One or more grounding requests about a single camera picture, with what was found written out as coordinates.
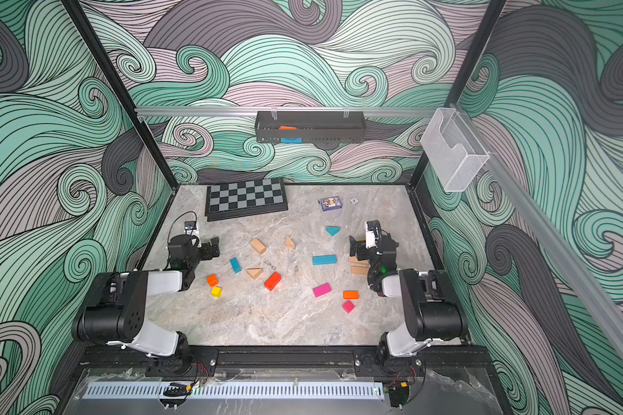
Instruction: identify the clear acrylic holder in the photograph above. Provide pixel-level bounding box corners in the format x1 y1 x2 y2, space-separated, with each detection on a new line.
421 107 490 193

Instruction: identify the black grey chessboard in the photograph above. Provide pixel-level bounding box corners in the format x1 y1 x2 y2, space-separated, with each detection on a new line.
205 178 288 221

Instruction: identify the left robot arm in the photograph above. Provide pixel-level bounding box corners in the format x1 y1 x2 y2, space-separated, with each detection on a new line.
71 234 220 361

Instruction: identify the magenta rectangular block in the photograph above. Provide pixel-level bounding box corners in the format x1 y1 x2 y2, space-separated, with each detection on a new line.
313 283 332 297

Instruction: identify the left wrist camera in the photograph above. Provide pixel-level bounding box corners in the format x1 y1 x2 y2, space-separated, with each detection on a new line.
183 221 197 233

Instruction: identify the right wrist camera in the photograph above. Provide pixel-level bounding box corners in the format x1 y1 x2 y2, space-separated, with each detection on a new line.
365 220 382 251

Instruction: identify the white perforated cable duct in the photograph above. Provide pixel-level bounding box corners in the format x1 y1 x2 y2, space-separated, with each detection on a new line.
81 381 385 400

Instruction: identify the teal long block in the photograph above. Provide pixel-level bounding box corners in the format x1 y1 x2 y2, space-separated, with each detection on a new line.
313 254 337 266

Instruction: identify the yellow cube block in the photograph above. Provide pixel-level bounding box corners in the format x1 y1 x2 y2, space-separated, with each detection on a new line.
211 286 223 298

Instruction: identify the orange cube block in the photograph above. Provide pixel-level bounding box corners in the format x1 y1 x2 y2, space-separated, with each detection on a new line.
207 274 219 287

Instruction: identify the wooden long block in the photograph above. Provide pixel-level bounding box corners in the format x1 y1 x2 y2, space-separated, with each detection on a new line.
351 266 370 276
349 260 370 267

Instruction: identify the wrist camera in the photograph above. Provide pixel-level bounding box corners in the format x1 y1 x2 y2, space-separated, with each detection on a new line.
365 220 382 251
183 221 197 233

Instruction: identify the wooden rectangular block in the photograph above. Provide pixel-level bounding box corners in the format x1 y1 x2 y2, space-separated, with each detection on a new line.
250 239 267 255

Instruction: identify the teal triangle block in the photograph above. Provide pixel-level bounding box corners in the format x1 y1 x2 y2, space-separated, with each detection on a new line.
325 226 341 236

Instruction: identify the aluminium wall rail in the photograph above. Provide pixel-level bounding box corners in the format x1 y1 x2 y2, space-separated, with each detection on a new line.
135 105 436 119

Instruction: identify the playing card box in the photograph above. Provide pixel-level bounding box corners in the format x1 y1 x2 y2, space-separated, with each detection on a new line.
318 196 343 212

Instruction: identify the small wooden triangle block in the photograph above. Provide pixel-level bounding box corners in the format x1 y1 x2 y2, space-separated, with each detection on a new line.
285 236 296 249

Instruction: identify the teal small block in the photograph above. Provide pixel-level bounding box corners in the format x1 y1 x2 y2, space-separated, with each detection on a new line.
230 258 242 273

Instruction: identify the red rectangular block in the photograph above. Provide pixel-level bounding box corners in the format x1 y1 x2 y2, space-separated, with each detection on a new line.
264 272 281 292

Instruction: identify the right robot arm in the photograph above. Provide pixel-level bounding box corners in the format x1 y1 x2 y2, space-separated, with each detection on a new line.
349 235 467 361

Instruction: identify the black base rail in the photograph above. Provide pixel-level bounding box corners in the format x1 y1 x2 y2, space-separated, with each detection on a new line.
80 345 491 379

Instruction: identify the magenta small cube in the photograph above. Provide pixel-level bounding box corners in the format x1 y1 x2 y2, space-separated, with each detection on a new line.
343 300 355 313

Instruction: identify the black wall tray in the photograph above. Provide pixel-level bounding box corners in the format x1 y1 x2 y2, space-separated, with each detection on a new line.
254 112 367 145

